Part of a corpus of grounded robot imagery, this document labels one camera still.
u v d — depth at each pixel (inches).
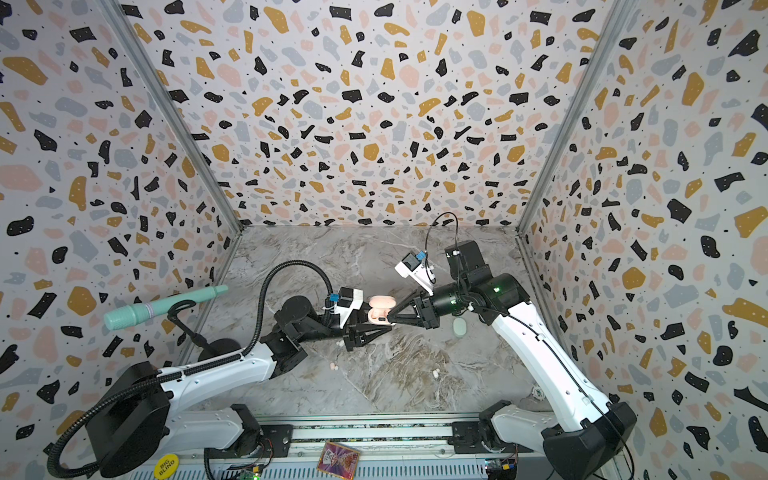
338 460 27.6
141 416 15.9
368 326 25.3
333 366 33.6
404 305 22.9
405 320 23.7
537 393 32.3
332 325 24.6
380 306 25.8
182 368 18.5
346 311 23.5
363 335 24.7
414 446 28.9
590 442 14.4
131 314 23.4
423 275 22.5
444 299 22.3
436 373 33.3
